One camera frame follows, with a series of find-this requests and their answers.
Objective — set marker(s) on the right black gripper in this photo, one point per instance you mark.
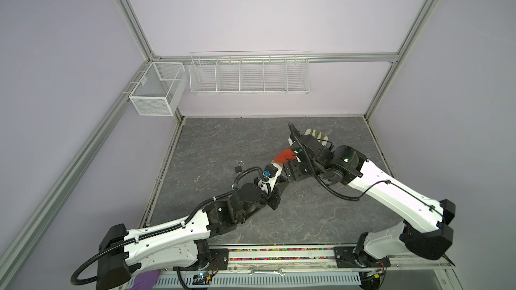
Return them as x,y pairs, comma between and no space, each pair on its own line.
293,167

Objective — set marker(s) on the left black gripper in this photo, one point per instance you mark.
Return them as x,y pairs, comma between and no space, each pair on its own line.
275,195

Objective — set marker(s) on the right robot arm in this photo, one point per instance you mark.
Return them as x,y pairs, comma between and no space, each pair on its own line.
425,228

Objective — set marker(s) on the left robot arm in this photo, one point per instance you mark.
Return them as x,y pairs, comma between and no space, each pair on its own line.
124,254

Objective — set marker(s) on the beige cloth glove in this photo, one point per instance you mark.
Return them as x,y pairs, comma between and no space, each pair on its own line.
318,133

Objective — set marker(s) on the red rubber glove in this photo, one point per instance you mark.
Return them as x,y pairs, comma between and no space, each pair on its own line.
285,156

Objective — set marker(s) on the silver wrench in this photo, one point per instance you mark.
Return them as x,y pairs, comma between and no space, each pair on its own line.
280,271

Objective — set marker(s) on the purple cloth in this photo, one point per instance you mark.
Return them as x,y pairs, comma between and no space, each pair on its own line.
146,281

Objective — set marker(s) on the white mesh box basket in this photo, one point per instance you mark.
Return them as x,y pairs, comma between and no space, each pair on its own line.
159,90

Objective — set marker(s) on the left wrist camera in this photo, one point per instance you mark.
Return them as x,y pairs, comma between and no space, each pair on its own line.
271,174

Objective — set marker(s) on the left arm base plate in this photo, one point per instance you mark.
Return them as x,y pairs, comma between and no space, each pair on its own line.
217,259

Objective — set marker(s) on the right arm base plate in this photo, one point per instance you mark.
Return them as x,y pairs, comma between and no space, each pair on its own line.
346,258

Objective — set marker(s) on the white slotted cable duct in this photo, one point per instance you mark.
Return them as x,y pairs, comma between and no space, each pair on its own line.
287,281

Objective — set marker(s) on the white wire shelf basket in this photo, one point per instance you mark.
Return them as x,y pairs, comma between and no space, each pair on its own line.
250,72

